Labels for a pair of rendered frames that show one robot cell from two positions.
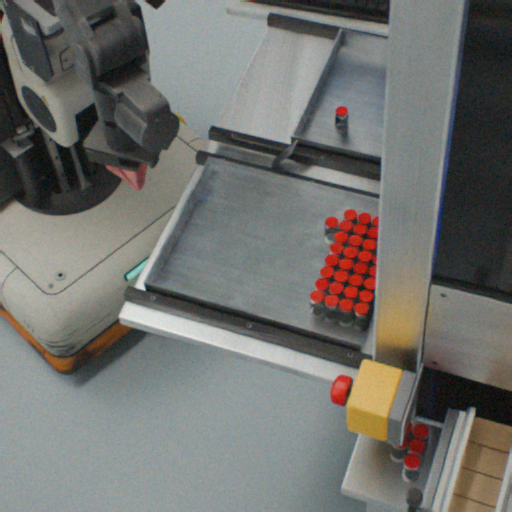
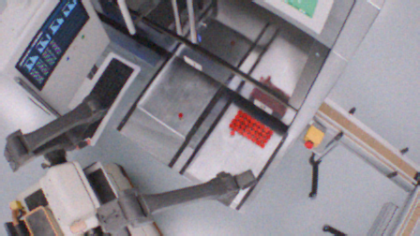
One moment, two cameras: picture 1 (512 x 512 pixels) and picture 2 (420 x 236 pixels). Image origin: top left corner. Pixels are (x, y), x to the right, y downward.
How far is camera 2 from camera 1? 1.16 m
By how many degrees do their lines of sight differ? 35
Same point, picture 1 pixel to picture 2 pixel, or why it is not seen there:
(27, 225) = not seen: outside the picture
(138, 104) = (250, 180)
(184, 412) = (189, 213)
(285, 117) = (168, 137)
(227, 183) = (195, 166)
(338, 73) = (153, 111)
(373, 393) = (317, 136)
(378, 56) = (149, 95)
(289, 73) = (146, 129)
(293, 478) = not seen: hidden behind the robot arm
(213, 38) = not seen: hidden behind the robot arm
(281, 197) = (207, 148)
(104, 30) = (229, 184)
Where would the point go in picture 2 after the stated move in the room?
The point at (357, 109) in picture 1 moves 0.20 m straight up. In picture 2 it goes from (173, 110) to (168, 95)
